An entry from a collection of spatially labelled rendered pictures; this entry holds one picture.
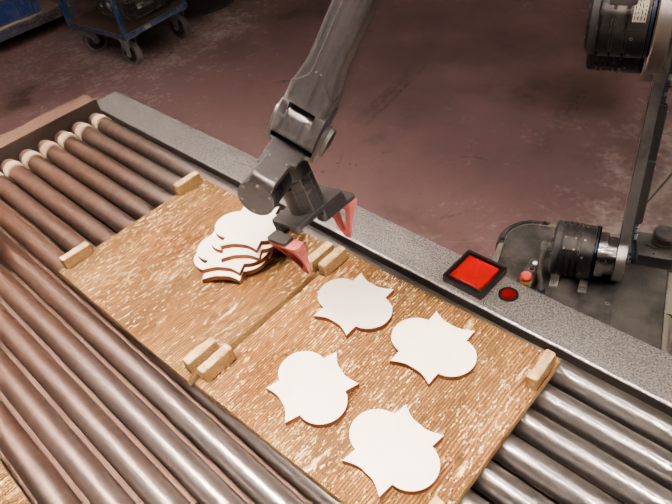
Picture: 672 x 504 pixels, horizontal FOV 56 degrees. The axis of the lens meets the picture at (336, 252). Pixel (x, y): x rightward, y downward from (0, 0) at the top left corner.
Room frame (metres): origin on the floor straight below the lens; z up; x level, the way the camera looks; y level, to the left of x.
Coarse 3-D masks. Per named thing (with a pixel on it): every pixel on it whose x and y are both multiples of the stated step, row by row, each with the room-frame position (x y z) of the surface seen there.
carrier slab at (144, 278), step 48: (192, 192) 1.09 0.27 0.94; (144, 240) 0.96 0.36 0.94; (192, 240) 0.94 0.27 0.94; (96, 288) 0.85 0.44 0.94; (144, 288) 0.83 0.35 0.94; (192, 288) 0.81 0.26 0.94; (240, 288) 0.78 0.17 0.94; (288, 288) 0.76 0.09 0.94; (144, 336) 0.71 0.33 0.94; (192, 336) 0.69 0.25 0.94; (240, 336) 0.68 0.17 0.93
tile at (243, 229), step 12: (228, 216) 0.92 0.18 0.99; (240, 216) 0.92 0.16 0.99; (252, 216) 0.91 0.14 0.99; (264, 216) 0.90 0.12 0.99; (216, 228) 0.89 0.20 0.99; (228, 228) 0.89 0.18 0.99; (240, 228) 0.88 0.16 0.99; (252, 228) 0.88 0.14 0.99; (264, 228) 0.87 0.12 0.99; (228, 240) 0.85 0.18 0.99; (240, 240) 0.85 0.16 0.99; (252, 240) 0.84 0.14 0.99; (264, 240) 0.84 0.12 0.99
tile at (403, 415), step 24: (360, 432) 0.46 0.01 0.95; (384, 432) 0.45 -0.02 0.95; (408, 432) 0.45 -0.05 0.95; (432, 432) 0.44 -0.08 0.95; (360, 456) 0.42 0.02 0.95; (384, 456) 0.42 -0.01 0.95; (408, 456) 0.41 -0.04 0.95; (432, 456) 0.41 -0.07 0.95; (384, 480) 0.39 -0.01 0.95; (408, 480) 0.38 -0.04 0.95; (432, 480) 0.38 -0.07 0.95
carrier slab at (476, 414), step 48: (288, 336) 0.66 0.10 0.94; (336, 336) 0.64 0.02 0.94; (384, 336) 0.62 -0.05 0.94; (480, 336) 0.59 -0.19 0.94; (240, 384) 0.58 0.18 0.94; (384, 384) 0.53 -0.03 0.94; (432, 384) 0.52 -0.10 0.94; (480, 384) 0.51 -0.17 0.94; (288, 432) 0.49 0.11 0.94; (336, 432) 0.47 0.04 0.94; (480, 432) 0.43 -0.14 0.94; (336, 480) 0.40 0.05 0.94
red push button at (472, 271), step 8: (472, 256) 0.77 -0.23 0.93; (464, 264) 0.75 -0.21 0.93; (472, 264) 0.75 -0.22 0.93; (480, 264) 0.74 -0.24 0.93; (488, 264) 0.74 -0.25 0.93; (456, 272) 0.74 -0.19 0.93; (464, 272) 0.73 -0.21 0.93; (472, 272) 0.73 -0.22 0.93; (480, 272) 0.73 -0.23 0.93; (488, 272) 0.72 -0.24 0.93; (496, 272) 0.72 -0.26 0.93; (464, 280) 0.71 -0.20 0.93; (472, 280) 0.71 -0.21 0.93; (480, 280) 0.71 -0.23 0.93; (488, 280) 0.70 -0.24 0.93; (480, 288) 0.69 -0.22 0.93
